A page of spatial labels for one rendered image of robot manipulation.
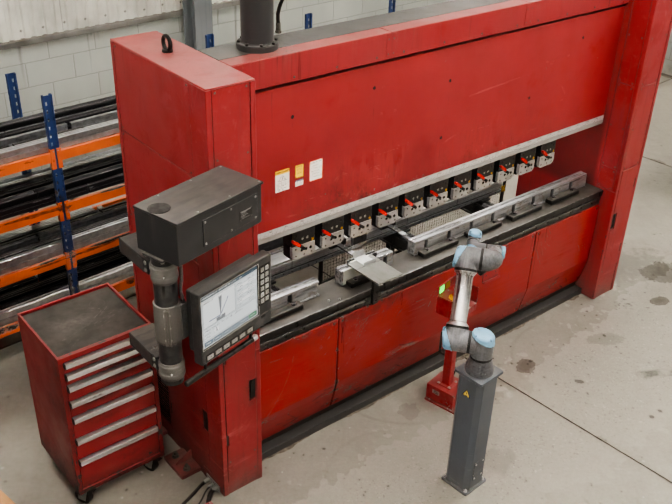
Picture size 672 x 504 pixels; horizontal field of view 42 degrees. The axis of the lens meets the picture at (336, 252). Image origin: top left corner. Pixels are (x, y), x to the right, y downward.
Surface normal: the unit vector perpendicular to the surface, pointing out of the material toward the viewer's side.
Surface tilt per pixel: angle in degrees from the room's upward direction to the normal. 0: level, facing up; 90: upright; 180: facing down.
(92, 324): 0
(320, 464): 0
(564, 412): 0
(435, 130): 90
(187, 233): 90
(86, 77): 90
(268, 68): 90
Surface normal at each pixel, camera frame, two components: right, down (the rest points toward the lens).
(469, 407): -0.73, 0.32
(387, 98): 0.63, 0.40
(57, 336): 0.03, -0.86
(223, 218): 0.80, 0.33
